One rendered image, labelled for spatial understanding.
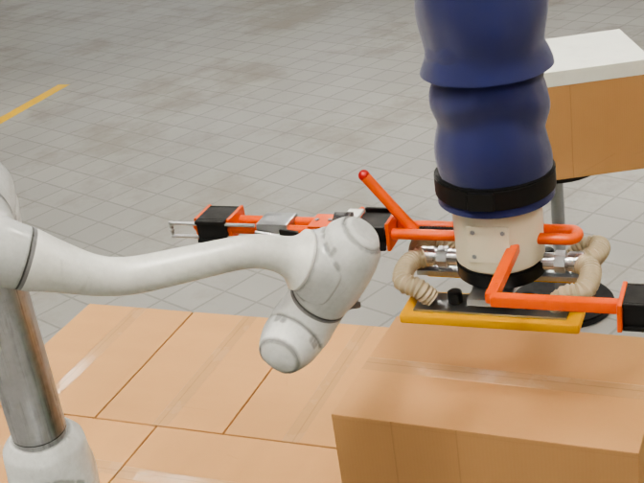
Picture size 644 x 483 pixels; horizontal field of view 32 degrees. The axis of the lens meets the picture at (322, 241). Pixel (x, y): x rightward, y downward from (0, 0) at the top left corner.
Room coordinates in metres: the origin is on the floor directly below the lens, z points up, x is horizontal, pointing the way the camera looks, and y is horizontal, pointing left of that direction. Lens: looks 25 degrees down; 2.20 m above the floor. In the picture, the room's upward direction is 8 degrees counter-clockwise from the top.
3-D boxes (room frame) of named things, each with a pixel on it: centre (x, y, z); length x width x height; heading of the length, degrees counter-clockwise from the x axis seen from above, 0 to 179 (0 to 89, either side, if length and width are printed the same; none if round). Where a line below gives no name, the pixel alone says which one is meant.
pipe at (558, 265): (1.91, -0.34, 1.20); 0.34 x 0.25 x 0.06; 66
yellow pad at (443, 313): (1.83, -0.30, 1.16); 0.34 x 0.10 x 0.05; 66
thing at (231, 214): (2.17, 0.21, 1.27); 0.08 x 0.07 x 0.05; 66
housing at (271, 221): (2.10, 0.09, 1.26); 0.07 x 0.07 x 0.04; 66
